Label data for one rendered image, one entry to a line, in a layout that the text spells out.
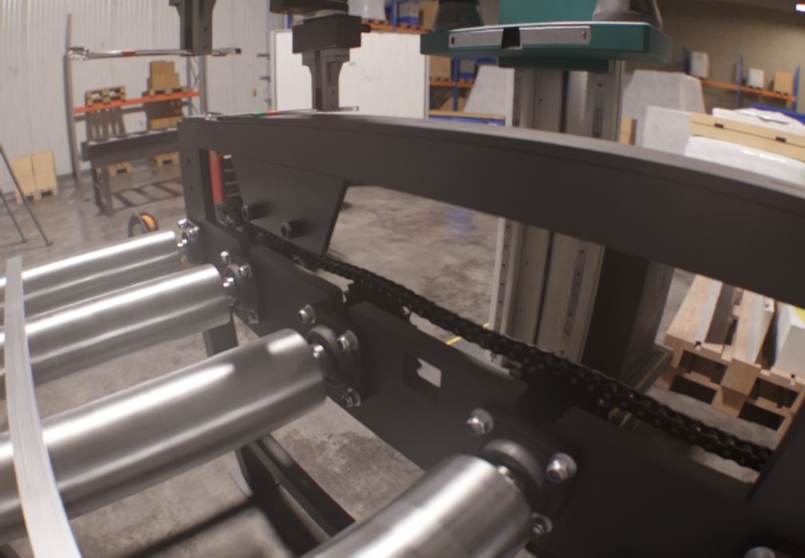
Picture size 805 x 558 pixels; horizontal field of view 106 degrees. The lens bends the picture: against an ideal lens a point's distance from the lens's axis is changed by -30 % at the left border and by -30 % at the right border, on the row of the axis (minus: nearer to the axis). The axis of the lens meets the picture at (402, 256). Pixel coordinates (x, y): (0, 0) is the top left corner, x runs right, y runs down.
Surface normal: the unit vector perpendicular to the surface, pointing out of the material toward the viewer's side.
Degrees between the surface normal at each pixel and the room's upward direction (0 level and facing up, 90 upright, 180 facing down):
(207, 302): 76
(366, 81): 90
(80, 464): 53
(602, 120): 90
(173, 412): 42
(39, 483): 0
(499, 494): 25
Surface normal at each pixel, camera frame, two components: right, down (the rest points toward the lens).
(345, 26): 0.70, 0.27
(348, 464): 0.01, -0.93
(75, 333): 0.57, -0.34
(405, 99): 0.33, 0.35
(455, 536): 0.31, -0.72
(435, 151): -0.72, 0.25
